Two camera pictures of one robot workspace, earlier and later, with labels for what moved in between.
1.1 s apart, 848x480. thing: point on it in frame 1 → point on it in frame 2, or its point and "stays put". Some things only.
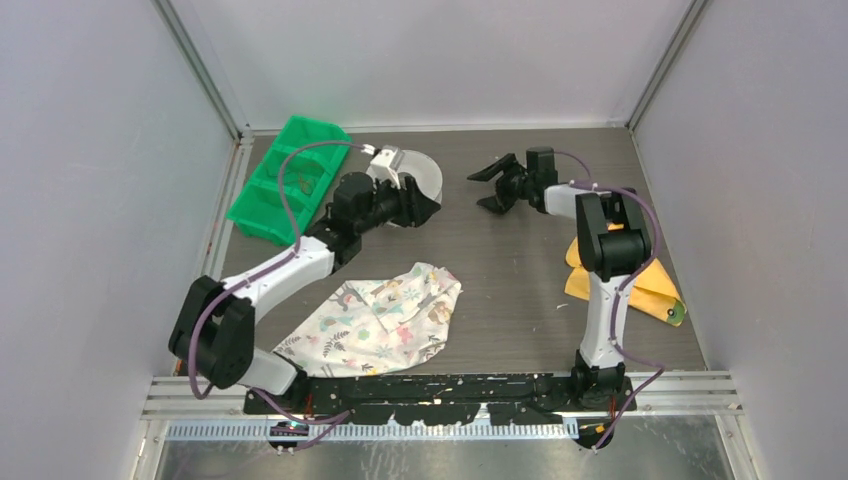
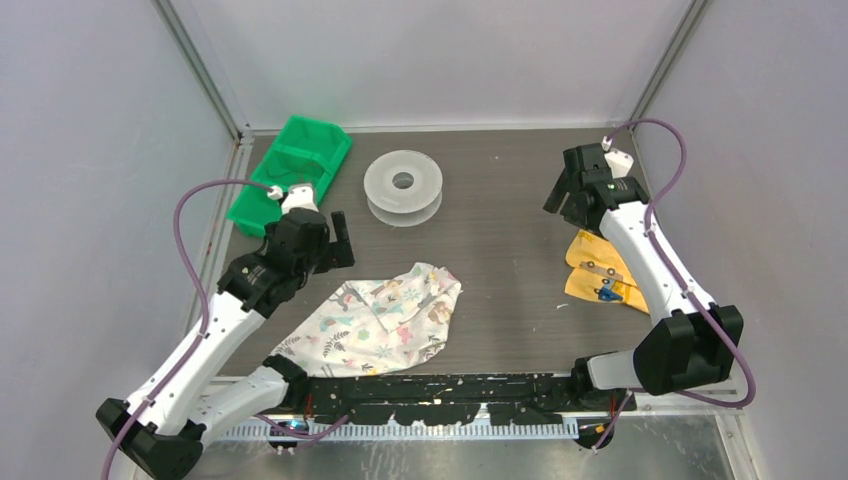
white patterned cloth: (371, 326) stays put
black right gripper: (503, 203) → (556, 199)
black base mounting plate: (441, 399) stays put
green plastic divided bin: (277, 203) stays put
